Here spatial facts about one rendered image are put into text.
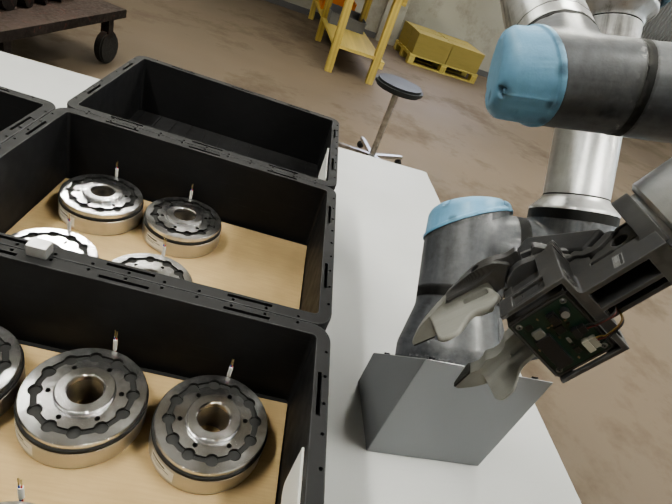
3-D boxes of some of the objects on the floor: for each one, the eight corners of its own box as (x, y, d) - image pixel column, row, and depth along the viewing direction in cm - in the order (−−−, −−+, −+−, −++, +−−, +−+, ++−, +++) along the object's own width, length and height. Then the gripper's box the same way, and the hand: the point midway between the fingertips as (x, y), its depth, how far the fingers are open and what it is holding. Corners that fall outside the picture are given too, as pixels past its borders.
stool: (399, 160, 349) (432, 84, 318) (400, 193, 305) (439, 109, 273) (333, 136, 345) (360, 57, 313) (324, 166, 300) (354, 77, 268)
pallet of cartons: (460, 69, 733) (472, 43, 711) (476, 86, 667) (490, 58, 645) (391, 46, 706) (402, 18, 684) (401, 61, 640) (413, 30, 618)
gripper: (627, 189, 29) (377, 360, 38) (748, 327, 30) (477, 459, 40) (595, 158, 36) (393, 308, 46) (693, 270, 38) (477, 392, 47)
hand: (445, 352), depth 45 cm, fingers open, 5 cm apart
